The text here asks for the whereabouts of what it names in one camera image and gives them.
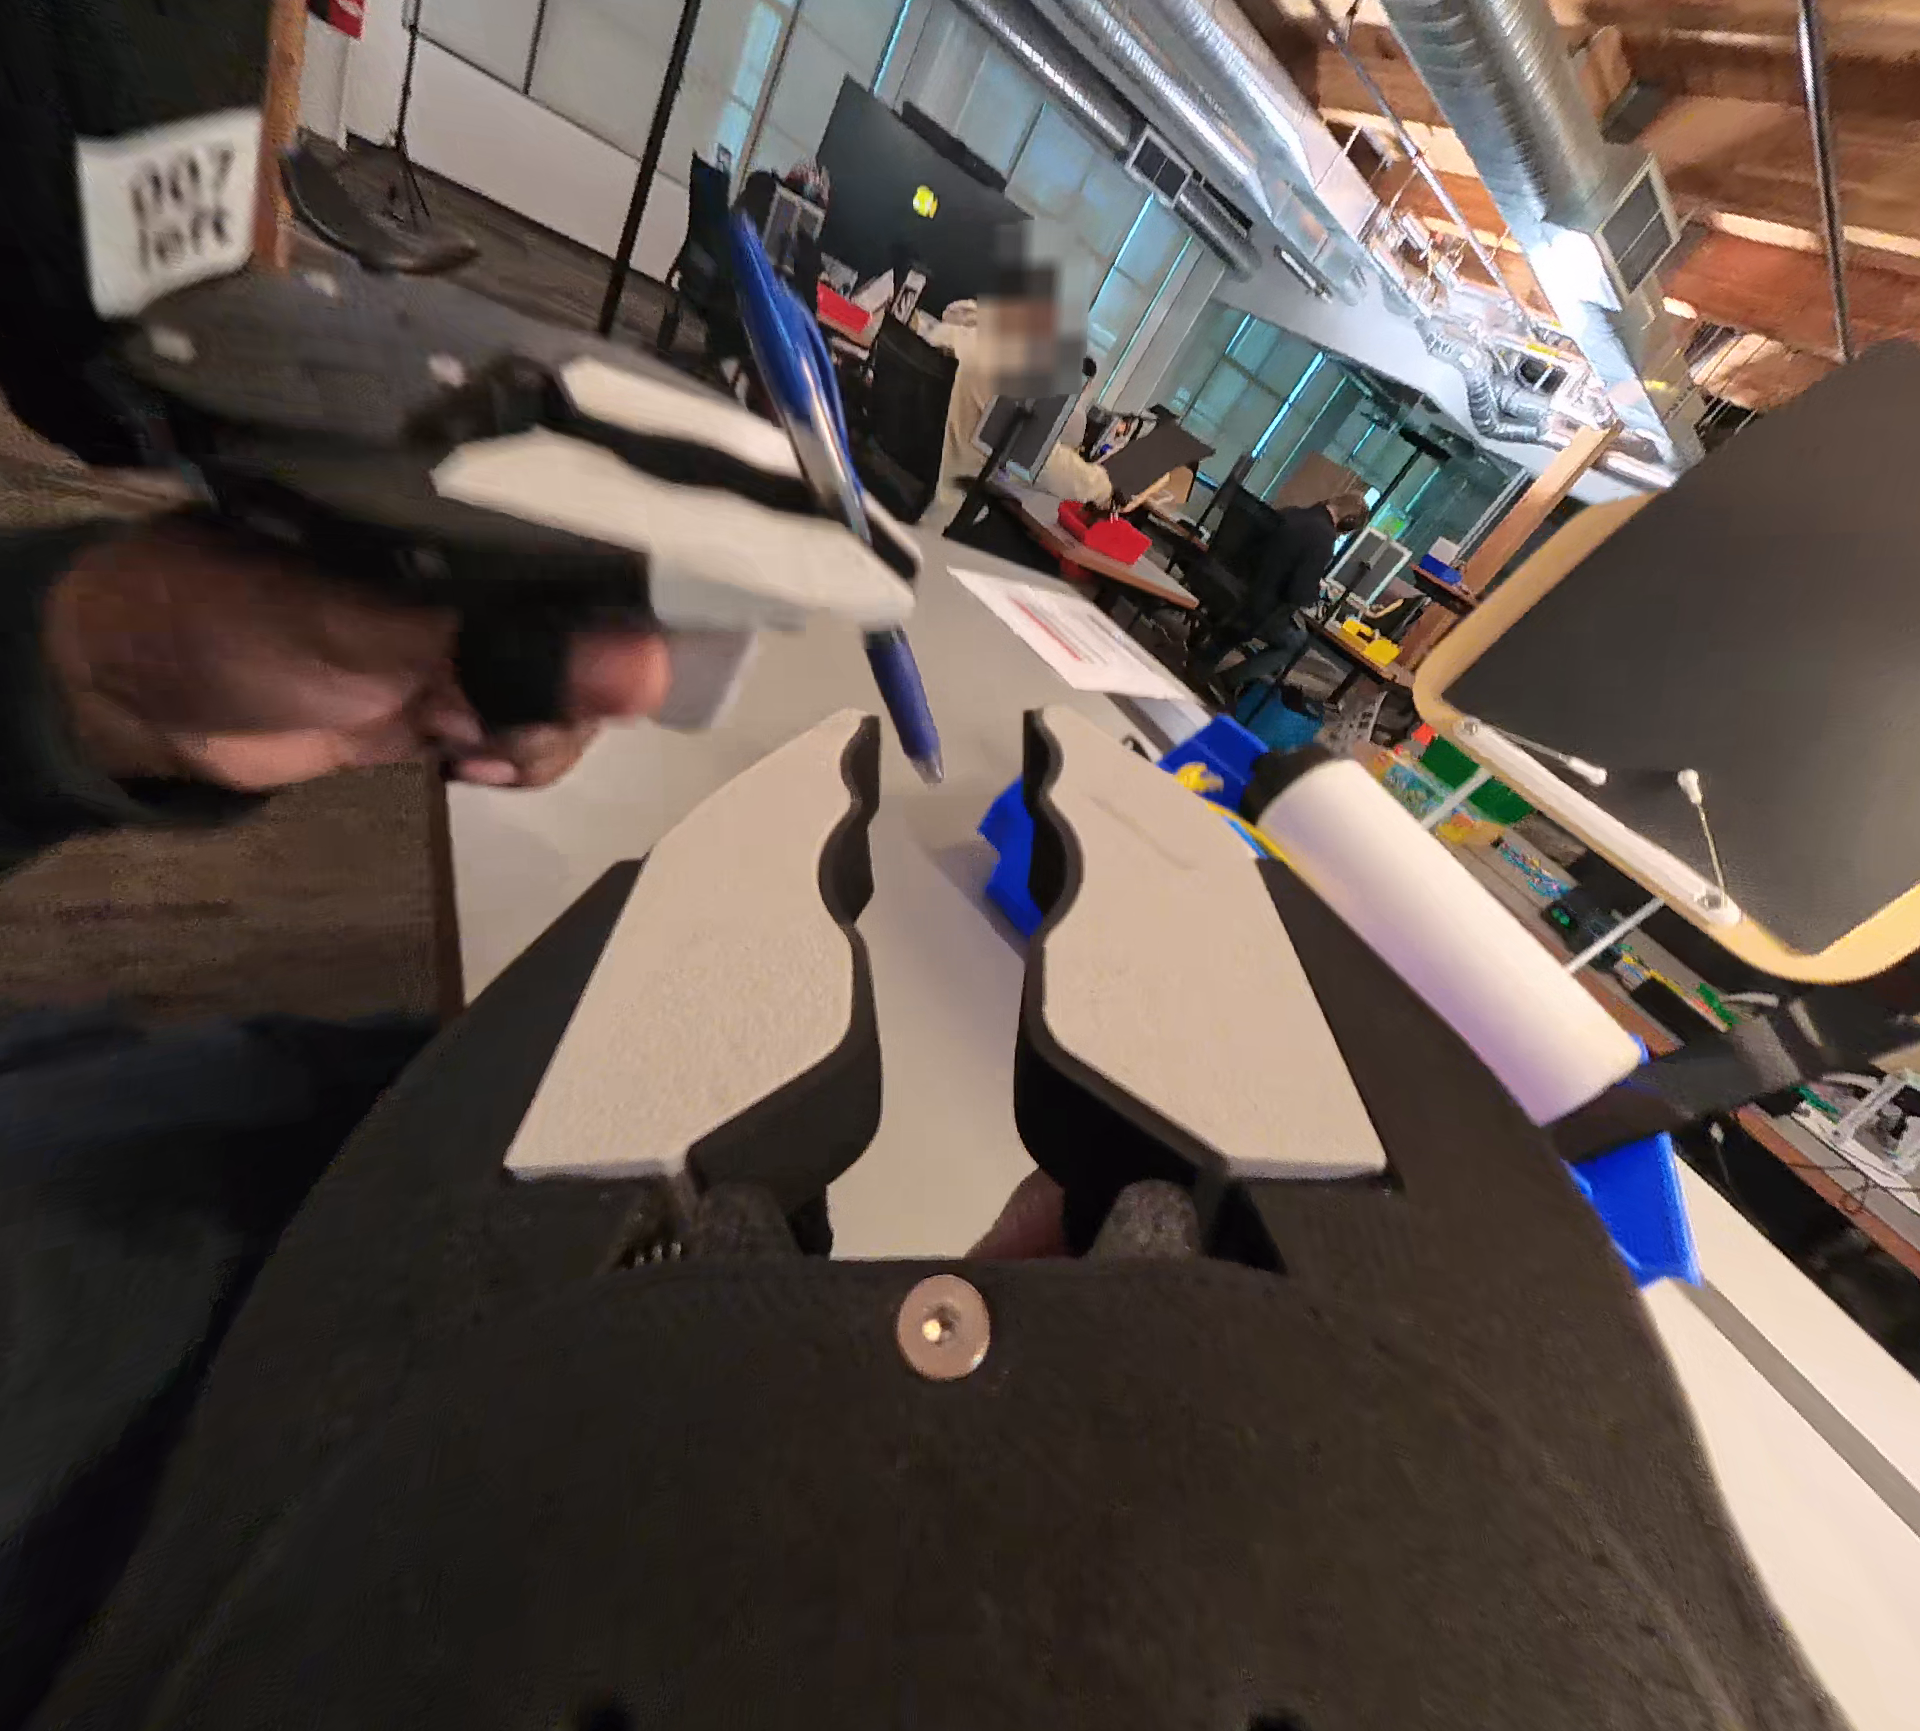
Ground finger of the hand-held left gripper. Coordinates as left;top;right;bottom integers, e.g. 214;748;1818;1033
562;356;845;518
431;430;921;732

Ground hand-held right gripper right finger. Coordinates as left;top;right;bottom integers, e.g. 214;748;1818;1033
1014;706;1391;1215

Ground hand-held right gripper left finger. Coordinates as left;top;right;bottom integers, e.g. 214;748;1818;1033
503;708;887;1207

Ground blue pen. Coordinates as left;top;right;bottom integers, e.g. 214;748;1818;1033
725;208;947;786

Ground blue plastic bin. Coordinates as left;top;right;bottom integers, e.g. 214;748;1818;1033
978;712;1704;1289

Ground person's left hand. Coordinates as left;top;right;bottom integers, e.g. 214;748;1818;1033
43;516;674;792

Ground black office chair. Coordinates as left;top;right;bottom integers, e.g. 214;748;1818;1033
862;322;962;518

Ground white roll with black caps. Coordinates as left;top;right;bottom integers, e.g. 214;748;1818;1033
1251;744;1652;1133

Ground black pole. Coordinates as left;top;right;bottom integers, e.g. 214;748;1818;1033
596;0;743;336

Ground black freestanding panel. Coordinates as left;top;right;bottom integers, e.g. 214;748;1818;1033
816;78;1038;278

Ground green toy box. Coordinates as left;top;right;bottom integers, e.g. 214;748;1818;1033
1416;734;1532;826

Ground white paper sheet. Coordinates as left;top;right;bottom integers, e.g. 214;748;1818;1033
947;566;1202;702

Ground black board with wooden edge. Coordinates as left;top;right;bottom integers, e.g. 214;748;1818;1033
1412;344;1920;985

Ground person's dark clothing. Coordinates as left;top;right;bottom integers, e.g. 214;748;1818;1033
0;1003;452;1731

